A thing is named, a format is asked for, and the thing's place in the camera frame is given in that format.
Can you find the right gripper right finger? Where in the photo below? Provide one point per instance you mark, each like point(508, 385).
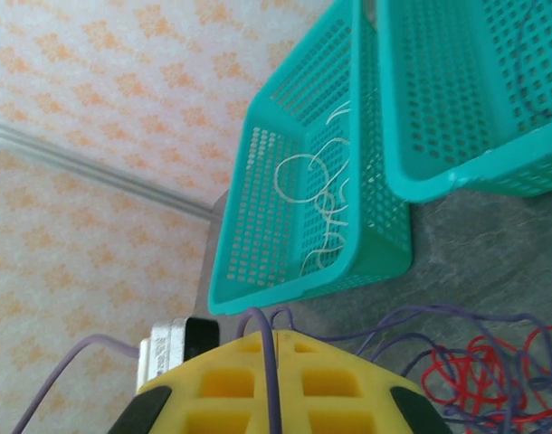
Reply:
point(339, 389)

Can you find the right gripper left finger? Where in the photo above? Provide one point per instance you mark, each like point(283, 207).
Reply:
point(221, 389)

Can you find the teal plastic basket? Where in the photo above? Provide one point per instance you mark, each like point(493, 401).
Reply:
point(258, 226)
point(439, 113)

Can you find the aluminium frame post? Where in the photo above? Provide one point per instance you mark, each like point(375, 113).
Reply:
point(99, 169)

